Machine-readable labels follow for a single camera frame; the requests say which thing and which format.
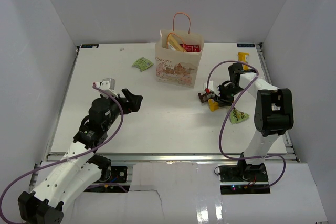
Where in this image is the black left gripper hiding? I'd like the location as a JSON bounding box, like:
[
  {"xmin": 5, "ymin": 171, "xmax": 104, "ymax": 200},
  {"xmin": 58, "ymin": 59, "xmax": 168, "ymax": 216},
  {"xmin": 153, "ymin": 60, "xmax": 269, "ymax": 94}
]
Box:
[{"xmin": 102, "ymin": 89, "xmax": 142, "ymax": 131}]

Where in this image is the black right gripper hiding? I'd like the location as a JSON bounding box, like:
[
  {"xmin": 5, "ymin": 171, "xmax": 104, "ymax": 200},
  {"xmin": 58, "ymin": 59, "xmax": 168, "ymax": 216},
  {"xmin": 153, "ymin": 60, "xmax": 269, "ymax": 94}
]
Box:
[{"xmin": 214, "ymin": 83, "xmax": 245, "ymax": 108}]

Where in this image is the yellow snack bar wrapper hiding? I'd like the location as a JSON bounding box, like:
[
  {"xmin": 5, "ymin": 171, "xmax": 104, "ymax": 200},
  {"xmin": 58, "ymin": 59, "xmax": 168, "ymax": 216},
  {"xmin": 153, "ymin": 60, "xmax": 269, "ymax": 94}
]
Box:
[{"xmin": 207, "ymin": 99, "xmax": 220, "ymax": 112}]

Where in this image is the brown chocolate bar wrapper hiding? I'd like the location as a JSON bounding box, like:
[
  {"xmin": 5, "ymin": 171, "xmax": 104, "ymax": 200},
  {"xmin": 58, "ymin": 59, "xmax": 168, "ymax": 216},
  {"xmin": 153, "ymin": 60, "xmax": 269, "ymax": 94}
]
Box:
[{"xmin": 198, "ymin": 93, "xmax": 211, "ymax": 103}]

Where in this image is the red foil snack packet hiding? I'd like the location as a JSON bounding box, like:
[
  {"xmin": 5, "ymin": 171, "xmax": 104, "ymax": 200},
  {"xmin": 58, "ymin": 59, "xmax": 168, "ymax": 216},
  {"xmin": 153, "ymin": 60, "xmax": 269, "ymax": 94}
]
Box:
[{"xmin": 180, "ymin": 44, "xmax": 201, "ymax": 52}]

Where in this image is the large brown paper snack bag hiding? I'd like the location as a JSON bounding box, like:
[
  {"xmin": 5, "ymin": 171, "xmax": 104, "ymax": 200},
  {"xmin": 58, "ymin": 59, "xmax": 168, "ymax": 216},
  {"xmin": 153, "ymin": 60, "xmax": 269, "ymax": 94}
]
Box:
[{"xmin": 166, "ymin": 33, "xmax": 185, "ymax": 52}]

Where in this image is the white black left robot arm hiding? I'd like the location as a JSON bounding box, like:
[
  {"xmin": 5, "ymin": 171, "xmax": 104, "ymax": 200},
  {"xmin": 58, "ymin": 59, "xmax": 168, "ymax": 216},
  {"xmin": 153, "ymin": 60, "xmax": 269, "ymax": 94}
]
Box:
[{"xmin": 18, "ymin": 89, "xmax": 143, "ymax": 223}]

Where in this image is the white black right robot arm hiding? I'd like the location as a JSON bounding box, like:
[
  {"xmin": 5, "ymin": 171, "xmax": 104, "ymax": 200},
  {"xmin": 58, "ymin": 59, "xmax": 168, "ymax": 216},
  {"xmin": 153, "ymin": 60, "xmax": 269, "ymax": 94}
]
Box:
[{"xmin": 205, "ymin": 61, "xmax": 294, "ymax": 182}]

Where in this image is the cream bear paper bag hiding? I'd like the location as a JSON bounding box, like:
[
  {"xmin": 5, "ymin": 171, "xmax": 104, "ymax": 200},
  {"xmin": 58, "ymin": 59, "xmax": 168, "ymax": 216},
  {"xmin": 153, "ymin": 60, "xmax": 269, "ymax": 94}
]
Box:
[{"xmin": 155, "ymin": 24, "xmax": 204, "ymax": 88}]

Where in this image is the green triangular snack packet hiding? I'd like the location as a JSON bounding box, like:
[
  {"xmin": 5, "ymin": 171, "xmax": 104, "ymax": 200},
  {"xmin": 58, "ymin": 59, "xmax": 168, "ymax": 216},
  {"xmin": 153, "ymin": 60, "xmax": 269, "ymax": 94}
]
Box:
[{"xmin": 229, "ymin": 108, "xmax": 250, "ymax": 124}]

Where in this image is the yellow snack packet far right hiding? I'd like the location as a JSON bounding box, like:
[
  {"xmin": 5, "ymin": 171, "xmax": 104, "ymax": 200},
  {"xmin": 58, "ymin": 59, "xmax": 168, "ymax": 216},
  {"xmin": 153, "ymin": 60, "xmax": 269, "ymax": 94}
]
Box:
[{"xmin": 237, "ymin": 52, "xmax": 249, "ymax": 70}]

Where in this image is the blue logo sticker right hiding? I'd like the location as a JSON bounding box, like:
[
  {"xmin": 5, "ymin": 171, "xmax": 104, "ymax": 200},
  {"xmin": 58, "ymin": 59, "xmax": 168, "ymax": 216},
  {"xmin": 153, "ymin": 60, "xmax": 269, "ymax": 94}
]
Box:
[{"xmin": 237, "ymin": 43, "xmax": 255, "ymax": 48}]

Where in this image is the blue logo sticker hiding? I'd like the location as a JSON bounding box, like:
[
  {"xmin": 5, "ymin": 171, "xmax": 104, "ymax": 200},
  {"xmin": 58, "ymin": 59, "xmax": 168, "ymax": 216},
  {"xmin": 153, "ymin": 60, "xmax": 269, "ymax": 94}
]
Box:
[
  {"xmin": 237, "ymin": 43, "xmax": 255, "ymax": 48},
  {"xmin": 80, "ymin": 44, "xmax": 99, "ymax": 49}
]

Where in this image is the blue logo sticker left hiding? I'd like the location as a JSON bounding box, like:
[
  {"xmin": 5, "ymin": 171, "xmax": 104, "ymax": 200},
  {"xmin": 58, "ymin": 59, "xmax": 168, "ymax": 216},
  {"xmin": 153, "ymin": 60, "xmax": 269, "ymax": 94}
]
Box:
[{"xmin": 80, "ymin": 44, "xmax": 99, "ymax": 49}]

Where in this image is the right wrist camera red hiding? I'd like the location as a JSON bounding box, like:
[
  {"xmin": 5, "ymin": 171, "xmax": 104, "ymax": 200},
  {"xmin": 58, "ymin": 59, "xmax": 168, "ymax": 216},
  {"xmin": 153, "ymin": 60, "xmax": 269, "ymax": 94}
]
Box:
[{"xmin": 203, "ymin": 81, "xmax": 220, "ymax": 96}]

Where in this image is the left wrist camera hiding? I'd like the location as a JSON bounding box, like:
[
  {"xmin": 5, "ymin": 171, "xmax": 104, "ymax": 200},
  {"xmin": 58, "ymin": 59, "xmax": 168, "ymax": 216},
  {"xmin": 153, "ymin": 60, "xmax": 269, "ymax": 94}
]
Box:
[{"xmin": 93, "ymin": 78, "xmax": 118, "ymax": 97}]

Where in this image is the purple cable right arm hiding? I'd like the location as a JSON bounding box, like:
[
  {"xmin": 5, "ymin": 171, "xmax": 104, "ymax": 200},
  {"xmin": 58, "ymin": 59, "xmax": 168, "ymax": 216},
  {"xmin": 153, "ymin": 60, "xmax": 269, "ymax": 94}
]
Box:
[{"xmin": 206, "ymin": 60, "xmax": 287, "ymax": 190}]

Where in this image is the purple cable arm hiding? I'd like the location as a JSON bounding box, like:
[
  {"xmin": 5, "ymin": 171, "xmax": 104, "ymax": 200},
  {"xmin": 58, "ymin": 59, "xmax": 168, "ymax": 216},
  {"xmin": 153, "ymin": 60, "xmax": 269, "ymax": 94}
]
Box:
[
  {"xmin": 0, "ymin": 84, "xmax": 130, "ymax": 223},
  {"xmin": 206, "ymin": 60, "xmax": 287, "ymax": 190}
]

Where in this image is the aluminium frame rail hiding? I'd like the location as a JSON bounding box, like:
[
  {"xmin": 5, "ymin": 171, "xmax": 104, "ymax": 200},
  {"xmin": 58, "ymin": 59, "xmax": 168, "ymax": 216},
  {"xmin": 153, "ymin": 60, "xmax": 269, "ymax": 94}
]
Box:
[{"xmin": 46, "ymin": 153, "xmax": 297, "ymax": 163}]

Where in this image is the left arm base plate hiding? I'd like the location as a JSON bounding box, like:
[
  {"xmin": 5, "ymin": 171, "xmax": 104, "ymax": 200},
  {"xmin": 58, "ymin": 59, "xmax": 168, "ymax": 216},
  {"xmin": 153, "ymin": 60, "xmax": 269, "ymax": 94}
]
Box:
[{"xmin": 106, "ymin": 166, "xmax": 128, "ymax": 183}]

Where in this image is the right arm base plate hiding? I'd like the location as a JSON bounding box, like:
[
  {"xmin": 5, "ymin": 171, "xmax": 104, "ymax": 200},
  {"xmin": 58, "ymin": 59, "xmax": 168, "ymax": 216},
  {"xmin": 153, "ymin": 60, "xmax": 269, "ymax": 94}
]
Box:
[{"xmin": 218, "ymin": 164, "xmax": 268, "ymax": 183}]

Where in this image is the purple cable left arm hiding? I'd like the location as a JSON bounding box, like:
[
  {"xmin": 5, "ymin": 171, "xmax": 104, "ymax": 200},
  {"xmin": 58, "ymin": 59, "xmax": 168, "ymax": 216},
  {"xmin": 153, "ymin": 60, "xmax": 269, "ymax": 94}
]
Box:
[{"xmin": 0, "ymin": 84, "xmax": 130, "ymax": 223}]

